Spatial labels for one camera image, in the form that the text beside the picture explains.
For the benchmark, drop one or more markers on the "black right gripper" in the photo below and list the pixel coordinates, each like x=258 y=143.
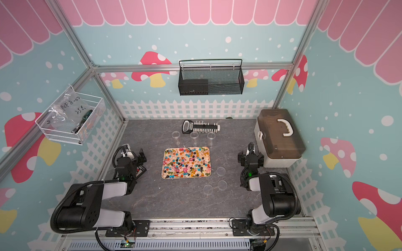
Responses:
x=243 y=158

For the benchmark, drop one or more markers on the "white wire wall basket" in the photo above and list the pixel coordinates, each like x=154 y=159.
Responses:
x=63 y=134

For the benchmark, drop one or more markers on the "clear plastic jar lid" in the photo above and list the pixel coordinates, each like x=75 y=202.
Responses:
x=221 y=171

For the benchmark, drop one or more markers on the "black wire mesh basket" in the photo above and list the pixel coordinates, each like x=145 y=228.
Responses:
x=225 y=76

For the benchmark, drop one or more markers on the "brown lidded white storage box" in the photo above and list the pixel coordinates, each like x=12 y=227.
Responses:
x=278 y=139

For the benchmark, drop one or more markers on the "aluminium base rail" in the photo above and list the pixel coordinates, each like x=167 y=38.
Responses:
x=202 y=234

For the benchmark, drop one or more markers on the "floral rectangular tray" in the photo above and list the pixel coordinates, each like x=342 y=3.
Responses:
x=186 y=162

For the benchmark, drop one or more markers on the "clear plastic zip bag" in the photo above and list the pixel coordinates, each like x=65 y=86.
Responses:
x=68 y=109

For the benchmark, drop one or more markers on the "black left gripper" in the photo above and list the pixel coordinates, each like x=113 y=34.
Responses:
x=144 y=159

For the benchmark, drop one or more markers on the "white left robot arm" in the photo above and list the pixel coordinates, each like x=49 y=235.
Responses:
x=81 y=208

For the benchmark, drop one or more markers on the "green tool in white basket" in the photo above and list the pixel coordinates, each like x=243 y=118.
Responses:
x=81 y=123

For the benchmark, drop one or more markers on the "clear jar with brown candies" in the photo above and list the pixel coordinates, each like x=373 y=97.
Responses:
x=211 y=137

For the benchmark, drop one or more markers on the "black box in mesh basket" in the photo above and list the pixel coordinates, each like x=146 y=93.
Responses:
x=189 y=87

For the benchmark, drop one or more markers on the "clear plastic candy jar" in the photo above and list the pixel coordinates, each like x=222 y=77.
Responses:
x=194 y=136

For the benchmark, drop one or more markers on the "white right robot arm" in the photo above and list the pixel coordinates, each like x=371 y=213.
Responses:
x=279 y=196

